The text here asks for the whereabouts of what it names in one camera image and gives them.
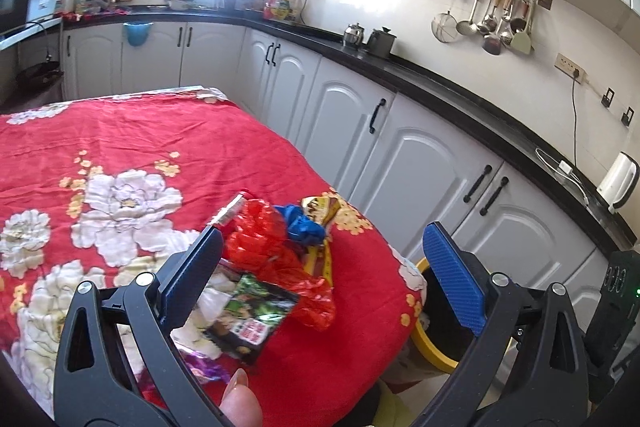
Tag yellow trash bin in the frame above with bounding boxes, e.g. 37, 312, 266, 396
409, 257, 481, 374

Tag group of condiment bottles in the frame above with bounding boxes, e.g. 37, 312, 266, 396
262, 0, 303, 22

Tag person's left hand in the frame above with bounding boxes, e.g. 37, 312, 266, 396
220, 368, 264, 427

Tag green black snack packet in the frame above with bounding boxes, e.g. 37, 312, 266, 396
204, 273, 300, 365

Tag steel teapot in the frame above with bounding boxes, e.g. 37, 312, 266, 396
343, 23, 365, 50

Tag black wok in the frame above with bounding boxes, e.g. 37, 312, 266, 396
17, 62, 63, 90

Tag white base cabinets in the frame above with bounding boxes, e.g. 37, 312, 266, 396
62, 19, 626, 303

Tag yellow brown seasoning packet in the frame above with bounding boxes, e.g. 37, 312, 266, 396
301, 196, 347, 289

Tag red plastic bag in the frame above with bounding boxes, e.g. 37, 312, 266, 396
222, 200, 337, 333

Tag white charger cable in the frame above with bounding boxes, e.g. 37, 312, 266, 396
535, 148, 591, 206

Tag black power cable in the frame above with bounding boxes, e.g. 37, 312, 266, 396
571, 77, 583, 168

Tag white printed bag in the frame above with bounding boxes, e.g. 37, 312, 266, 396
197, 259, 242, 323

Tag blue wrapper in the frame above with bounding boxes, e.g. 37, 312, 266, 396
274, 204, 333, 249

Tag silver foil wrapper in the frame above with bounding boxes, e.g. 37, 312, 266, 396
209, 193, 247, 226

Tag white electric kettle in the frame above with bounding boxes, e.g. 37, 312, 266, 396
596, 152, 640, 212

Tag white storage box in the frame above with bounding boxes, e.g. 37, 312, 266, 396
27, 0, 63, 22

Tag red floral blanket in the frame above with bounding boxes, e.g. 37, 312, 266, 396
0, 87, 428, 427

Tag blue hanging basket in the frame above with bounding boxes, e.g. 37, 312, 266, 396
123, 21, 153, 48

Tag black kitchen countertop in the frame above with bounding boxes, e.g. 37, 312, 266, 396
62, 4, 638, 253

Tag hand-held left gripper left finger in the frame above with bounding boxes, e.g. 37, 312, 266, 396
52, 226, 236, 427

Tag row of hanging kitchen utensils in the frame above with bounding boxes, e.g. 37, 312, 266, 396
456, 0, 553, 56

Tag wire mesh strainer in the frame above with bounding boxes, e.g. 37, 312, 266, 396
431, 0, 466, 44

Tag purple wrapper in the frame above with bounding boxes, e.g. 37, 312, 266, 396
140, 347, 231, 403

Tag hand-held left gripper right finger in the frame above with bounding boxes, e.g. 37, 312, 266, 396
410, 222, 591, 427

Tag wall power outlet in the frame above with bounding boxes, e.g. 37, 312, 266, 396
555, 53, 587, 84

